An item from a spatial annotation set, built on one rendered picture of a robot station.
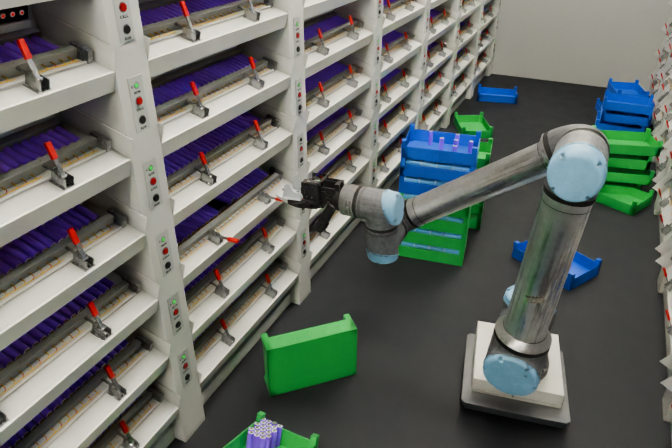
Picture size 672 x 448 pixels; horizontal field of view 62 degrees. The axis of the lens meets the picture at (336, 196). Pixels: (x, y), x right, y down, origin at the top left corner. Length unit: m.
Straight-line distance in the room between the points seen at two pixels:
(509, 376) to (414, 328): 0.63
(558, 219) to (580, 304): 1.13
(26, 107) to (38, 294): 0.38
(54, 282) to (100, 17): 0.54
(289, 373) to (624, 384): 1.11
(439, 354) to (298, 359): 0.53
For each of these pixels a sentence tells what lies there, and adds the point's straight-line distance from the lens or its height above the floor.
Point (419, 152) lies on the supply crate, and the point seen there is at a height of 0.51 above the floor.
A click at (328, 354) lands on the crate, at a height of 0.12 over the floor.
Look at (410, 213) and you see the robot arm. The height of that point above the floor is 0.62.
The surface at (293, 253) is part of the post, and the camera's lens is 2.13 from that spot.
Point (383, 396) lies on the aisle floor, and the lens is 1.93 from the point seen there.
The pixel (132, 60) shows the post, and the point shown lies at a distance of 1.27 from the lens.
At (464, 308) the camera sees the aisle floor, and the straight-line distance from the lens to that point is 2.30.
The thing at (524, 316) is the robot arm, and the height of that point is 0.49.
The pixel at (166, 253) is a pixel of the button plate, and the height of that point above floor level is 0.65.
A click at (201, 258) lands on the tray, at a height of 0.54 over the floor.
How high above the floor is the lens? 1.43
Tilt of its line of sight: 28 degrees down
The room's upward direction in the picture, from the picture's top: straight up
